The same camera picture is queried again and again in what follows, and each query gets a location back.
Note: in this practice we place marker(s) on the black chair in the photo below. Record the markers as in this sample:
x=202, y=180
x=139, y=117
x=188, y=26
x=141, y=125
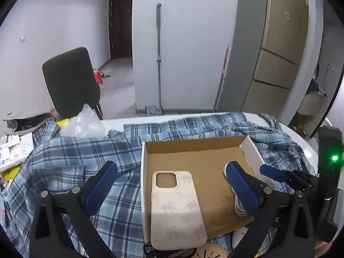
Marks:
x=70, y=83

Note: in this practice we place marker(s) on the clear plastic bag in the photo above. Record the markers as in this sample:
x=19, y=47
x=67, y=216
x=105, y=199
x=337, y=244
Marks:
x=83, y=125

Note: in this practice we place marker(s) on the cardboard box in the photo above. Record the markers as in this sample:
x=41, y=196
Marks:
x=204, y=158

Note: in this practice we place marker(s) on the white wall switch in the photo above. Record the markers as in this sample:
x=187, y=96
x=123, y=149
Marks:
x=22, y=39

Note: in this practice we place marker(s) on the dark flat bag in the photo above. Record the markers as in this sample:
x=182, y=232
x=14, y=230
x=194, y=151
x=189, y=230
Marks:
x=27, y=122

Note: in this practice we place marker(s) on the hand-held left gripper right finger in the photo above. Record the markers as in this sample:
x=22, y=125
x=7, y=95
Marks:
x=242, y=190

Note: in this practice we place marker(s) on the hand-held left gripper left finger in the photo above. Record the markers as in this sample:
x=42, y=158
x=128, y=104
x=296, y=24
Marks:
x=100, y=188

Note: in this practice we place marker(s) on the beige slotted round disc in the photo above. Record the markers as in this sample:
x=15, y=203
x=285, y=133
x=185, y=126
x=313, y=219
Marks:
x=212, y=251

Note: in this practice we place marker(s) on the blue plaid shirt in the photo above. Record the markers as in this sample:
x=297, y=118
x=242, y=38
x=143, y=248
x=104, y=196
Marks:
x=80, y=150

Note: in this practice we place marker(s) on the blue cloth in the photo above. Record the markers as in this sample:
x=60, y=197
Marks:
x=314, y=86

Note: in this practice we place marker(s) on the gold refrigerator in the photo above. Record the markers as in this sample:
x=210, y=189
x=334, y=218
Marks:
x=282, y=32

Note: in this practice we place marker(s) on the dark brown door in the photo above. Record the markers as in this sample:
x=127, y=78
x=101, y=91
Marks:
x=121, y=24

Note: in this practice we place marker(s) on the red bag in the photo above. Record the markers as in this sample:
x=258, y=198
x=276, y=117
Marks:
x=99, y=77

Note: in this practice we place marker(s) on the person's right hand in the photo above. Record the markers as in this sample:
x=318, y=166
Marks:
x=322, y=251

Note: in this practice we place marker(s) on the beige phone case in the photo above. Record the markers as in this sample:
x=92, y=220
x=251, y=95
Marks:
x=174, y=215

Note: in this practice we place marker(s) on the yellow packet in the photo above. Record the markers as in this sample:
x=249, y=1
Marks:
x=63, y=122

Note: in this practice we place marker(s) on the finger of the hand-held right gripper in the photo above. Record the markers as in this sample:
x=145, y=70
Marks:
x=271, y=172

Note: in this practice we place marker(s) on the brown cardboard carton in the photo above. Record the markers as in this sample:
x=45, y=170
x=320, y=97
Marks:
x=310, y=104

